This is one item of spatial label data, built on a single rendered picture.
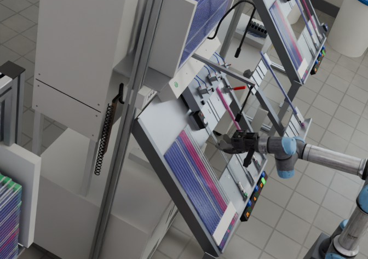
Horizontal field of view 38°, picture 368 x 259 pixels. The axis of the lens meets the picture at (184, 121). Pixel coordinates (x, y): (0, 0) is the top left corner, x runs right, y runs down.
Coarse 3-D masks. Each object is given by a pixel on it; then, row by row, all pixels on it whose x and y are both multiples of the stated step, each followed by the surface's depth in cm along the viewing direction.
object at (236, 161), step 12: (240, 156) 259; (228, 168) 248; (240, 168) 256; (252, 168) 266; (228, 180) 246; (240, 180) 254; (252, 180) 263; (228, 192) 244; (240, 192) 252; (240, 204) 250
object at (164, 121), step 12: (156, 96) 215; (180, 96) 228; (216, 96) 251; (228, 96) 260; (144, 108) 208; (156, 108) 213; (168, 108) 220; (180, 108) 226; (204, 108) 241; (216, 108) 249; (144, 120) 206; (156, 120) 212; (168, 120) 218; (180, 120) 225; (216, 120) 247; (156, 132) 210; (168, 132) 217; (204, 132) 238; (156, 144) 209; (168, 144) 215
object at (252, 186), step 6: (264, 162) 273; (258, 168) 271; (258, 174) 266; (252, 186) 259; (246, 192) 257; (246, 198) 252; (240, 210) 246; (240, 216) 244; (234, 222) 240; (234, 228) 238; (228, 234) 235; (228, 240) 232; (222, 246) 229; (222, 252) 227
